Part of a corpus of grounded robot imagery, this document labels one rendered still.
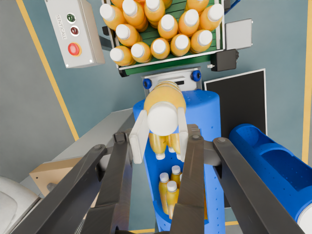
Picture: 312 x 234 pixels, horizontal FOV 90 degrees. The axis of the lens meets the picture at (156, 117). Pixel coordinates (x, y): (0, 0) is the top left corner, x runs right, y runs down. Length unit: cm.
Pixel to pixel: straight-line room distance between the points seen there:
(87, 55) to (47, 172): 55
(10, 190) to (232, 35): 104
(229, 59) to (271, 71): 125
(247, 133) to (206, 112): 133
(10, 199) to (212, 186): 68
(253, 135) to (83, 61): 159
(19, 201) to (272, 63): 197
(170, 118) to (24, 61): 210
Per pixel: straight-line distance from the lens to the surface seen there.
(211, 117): 45
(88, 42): 58
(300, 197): 106
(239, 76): 159
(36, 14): 211
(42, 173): 91
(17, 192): 80
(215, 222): 67
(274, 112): 199
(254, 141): 182
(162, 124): 19
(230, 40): 81
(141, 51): 53
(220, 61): 64
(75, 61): 60
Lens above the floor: 162
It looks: 71 degrees down
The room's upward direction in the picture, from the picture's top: 165 degrees counter-clockwise
